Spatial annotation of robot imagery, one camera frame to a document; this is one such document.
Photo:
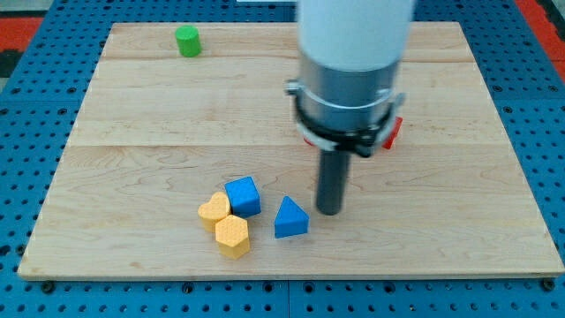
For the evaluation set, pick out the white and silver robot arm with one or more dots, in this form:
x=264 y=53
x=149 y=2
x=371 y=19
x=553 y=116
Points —
x=349 y=52

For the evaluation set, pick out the red circle block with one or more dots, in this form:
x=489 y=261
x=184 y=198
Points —
x=308 y=142

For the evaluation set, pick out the red star block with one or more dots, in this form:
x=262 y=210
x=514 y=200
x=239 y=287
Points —
x=389 y=142

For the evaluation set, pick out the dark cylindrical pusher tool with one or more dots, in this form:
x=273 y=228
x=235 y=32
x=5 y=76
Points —
x=332 y=177

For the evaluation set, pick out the blue cube block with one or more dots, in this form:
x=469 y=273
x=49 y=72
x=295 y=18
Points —
x=244 y=197

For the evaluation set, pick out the blue triangle block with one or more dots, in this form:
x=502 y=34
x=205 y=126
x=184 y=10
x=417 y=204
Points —
x=291 y=219

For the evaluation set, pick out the yellow heart block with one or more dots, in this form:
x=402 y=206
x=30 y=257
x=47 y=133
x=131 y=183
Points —
x=214 y=210

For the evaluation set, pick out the yellow hexagon block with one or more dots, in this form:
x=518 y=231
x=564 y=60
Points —
x=232 y=237

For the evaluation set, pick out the wooden board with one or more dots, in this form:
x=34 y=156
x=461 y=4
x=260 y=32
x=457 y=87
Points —
x=158 y=134

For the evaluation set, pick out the green cylinder block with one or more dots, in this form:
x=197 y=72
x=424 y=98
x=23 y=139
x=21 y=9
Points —
x=188 y=41

